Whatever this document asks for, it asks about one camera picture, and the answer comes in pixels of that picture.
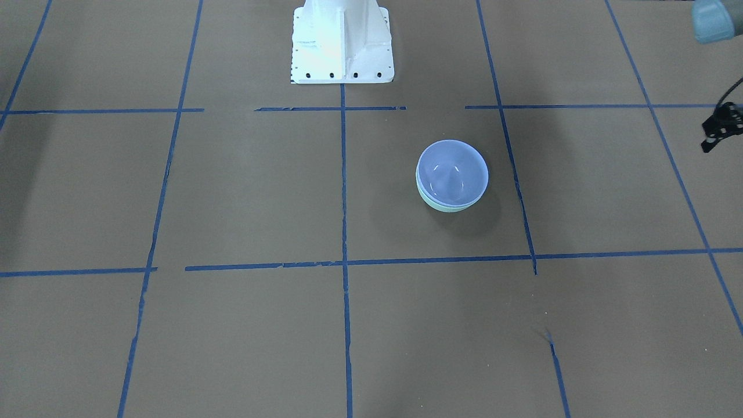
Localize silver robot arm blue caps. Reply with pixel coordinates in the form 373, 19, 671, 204
691, 1, 742, 153

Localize green bowl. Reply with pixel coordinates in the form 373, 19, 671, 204
416, 178, 485, 212

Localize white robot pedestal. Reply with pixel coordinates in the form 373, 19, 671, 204
290, 1, 395, 84

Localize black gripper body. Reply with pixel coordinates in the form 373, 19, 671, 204
701, 102, 742, 153

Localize blue bowl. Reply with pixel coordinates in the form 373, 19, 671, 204
416, 139, 490, 203

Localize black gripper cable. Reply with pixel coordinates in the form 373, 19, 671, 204
714, 77, 743, 117

